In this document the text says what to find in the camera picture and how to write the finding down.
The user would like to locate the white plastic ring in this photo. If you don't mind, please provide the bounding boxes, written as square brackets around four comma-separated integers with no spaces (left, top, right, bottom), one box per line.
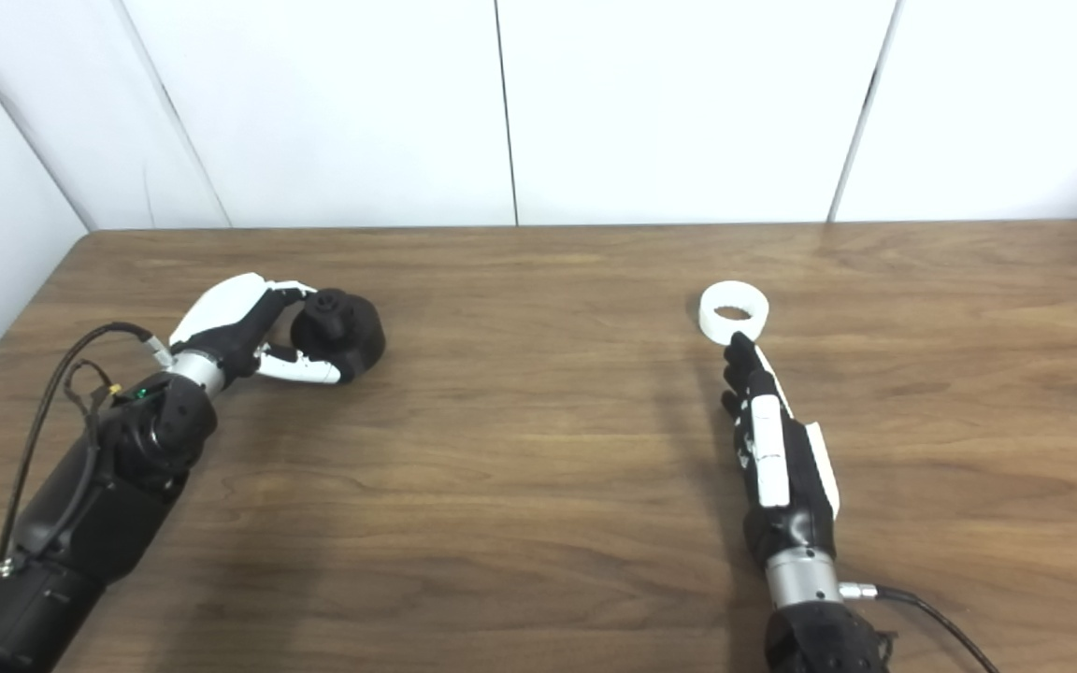
[698,280,771,347]

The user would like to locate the white and black left hand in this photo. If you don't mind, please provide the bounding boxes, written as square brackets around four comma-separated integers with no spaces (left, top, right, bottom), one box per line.
[169,273,343,386]

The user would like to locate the thin left arm wires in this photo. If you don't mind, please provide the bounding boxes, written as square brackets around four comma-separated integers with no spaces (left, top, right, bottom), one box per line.
[66,360,123,417]

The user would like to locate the white and black right hand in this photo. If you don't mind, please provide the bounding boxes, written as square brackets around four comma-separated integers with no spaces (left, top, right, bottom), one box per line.
[721,332,841,568]

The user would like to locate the round black flanged part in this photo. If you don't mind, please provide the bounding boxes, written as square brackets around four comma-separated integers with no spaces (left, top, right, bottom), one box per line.
[290,288,387,382]

